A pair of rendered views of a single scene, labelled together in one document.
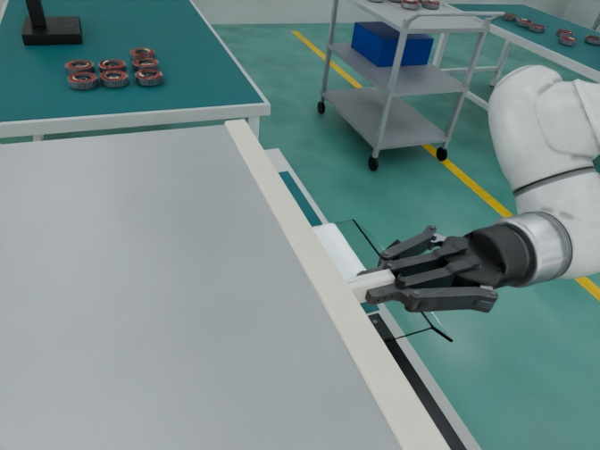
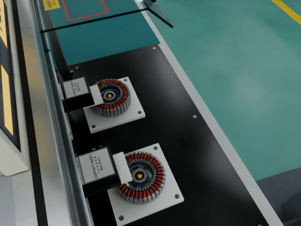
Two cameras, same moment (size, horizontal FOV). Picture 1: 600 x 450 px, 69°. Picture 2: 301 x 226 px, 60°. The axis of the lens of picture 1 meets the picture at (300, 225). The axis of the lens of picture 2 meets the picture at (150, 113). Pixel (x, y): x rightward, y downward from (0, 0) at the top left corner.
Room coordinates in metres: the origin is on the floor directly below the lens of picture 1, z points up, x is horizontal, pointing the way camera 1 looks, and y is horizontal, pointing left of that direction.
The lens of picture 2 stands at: (-0.06, -0.24, 1.34)
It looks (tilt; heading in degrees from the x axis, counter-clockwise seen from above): 54 degrees down; 5
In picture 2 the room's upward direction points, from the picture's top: straight up
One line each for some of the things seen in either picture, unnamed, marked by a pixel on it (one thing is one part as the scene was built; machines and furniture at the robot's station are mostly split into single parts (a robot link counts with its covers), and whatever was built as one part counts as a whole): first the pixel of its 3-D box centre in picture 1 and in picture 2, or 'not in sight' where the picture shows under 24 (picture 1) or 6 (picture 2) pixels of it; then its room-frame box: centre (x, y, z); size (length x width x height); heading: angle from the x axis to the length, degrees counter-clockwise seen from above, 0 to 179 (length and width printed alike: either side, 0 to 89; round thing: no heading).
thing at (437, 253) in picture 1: (423, 264); not in sight; (0.38, -0.15, 1.18); 0.11 x 0.01 x 0.04; 115
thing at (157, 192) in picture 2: not in sight; (139, 176); (0.16, -0.20, 0.80); 0.11 x 0.11 x 0.04
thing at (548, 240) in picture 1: (521, 249); not in sight; (0.43, -0.28, 1.18); 0.09 x 0.06 x 0.09; 26
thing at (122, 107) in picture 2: not in sight; (109, 97); (0.38, -0.09, 0.80); 0.11 x 0.11 x 0.04
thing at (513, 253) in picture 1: (476, 261); not in sight; (0.40, -0.22, 1.18); 0.09 x 0.08 x 0.07; 116
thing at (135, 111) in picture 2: not in sight; (110, 102); (0.38, -0.09, 0.78); 0.15 x 0.15 x 0.01; 26
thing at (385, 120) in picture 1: (393, 70); not in sight; (3.04, -0.50, 0.51); 1.01 x 0.60 x 1.01; 26
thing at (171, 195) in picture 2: not in sight; (139, 181); (0.16, -0.20, 0.78); 0.15 x 0.15 x 0.01; 26
